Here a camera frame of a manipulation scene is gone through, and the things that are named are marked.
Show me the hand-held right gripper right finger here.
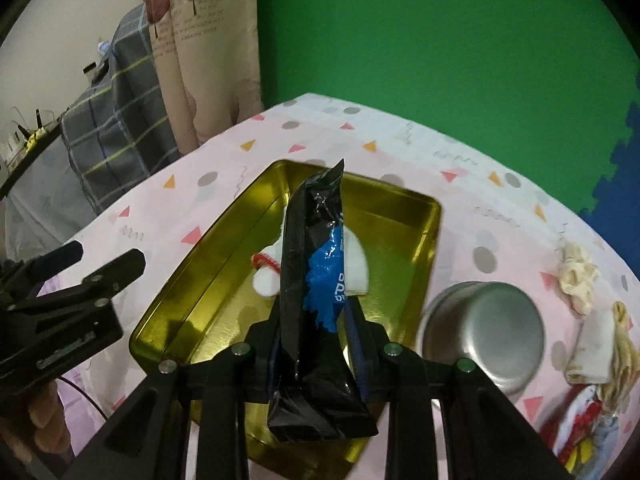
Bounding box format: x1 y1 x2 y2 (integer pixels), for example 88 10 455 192
344 294 572 480

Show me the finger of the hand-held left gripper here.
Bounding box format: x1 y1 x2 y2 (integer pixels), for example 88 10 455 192
20 240 84 282
62 248 147 307

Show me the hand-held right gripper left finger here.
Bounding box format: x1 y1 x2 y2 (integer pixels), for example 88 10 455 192
65 305 282 480

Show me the white cloth with red trim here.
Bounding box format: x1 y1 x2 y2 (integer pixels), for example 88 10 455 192
250 205 371 298

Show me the black and blue snack packet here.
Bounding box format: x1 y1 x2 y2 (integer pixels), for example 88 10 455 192
266 158 379 443

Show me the gold metal tin tray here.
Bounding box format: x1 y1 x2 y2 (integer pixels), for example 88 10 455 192
128 159 443 466

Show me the colourful dotted towel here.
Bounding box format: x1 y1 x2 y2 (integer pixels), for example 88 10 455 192
542 301 638 468

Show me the person's left hand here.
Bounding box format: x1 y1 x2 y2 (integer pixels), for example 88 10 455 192
0 377 72 462

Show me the grey fabric cover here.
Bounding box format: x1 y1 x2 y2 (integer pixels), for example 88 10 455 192
0 135 97 261

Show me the stainless steel bowl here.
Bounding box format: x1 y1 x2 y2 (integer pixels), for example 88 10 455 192
416 281 546 411

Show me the grey plaid cloth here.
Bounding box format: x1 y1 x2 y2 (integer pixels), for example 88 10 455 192
60 2 182 216

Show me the pink patterned tablecloth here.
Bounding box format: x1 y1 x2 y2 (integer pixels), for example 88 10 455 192
40 92 640 480

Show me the cream satin scrunchie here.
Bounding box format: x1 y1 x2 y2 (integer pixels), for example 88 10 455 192
556 241 601 314

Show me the beige printed curtain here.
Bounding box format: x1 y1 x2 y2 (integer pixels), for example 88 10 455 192
142 0 264 157

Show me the white folded towel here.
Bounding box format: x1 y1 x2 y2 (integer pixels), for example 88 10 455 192
565 307 619 386

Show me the blue foam mat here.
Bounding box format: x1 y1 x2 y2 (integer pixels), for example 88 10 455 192
580 100 640 281

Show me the green foam mat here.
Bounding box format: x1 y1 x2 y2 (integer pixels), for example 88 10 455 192
255 0 638 211

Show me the black cable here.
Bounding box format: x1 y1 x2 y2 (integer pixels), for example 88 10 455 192
55 376 109 420

